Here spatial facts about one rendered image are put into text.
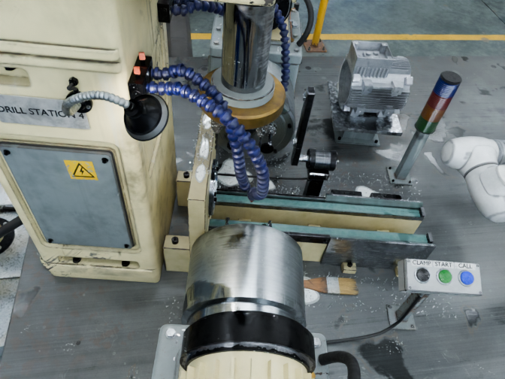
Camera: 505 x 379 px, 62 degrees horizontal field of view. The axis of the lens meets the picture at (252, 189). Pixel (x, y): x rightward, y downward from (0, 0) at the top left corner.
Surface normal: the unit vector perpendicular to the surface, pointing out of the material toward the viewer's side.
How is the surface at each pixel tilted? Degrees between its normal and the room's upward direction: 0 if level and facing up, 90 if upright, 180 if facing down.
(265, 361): 14
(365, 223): 90
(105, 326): 0
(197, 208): 90
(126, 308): 0
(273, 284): 21
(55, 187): 90
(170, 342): 0
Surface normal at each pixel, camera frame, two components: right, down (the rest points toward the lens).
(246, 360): 0.01, -0.65
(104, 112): -0.03, 0.76
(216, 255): -0.45, -0.59
